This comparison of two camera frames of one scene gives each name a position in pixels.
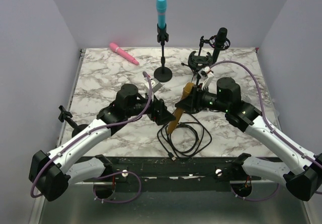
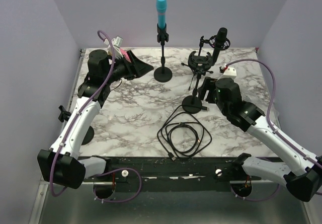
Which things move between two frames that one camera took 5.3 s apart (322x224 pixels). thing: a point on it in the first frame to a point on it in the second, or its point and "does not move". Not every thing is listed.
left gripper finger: [165, 117] to [140, 68]
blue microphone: [161, 6] does not move
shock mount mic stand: [196, 64] does not move
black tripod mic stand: [196, 62] does not move
